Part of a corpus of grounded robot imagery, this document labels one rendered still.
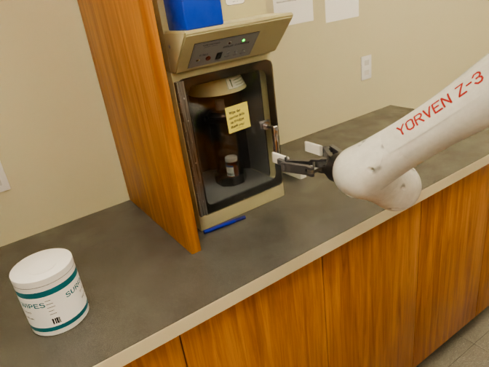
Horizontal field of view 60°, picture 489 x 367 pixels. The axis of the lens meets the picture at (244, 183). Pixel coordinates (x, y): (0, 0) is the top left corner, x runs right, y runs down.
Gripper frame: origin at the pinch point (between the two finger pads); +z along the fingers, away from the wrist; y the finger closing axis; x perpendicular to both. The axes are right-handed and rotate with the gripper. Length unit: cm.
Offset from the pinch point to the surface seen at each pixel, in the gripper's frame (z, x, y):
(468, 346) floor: -15, 112, -82
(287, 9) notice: 56, -36, -47
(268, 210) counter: 9.2, 20.3, 3.8
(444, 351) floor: -10, 112, -71
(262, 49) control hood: 9.2, -28.3, 1.2
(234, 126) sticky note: 12.1, -8.3, 11.1
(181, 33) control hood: 3.0, -35.4, 27.8
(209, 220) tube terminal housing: 13.5, 18.4, 22.6
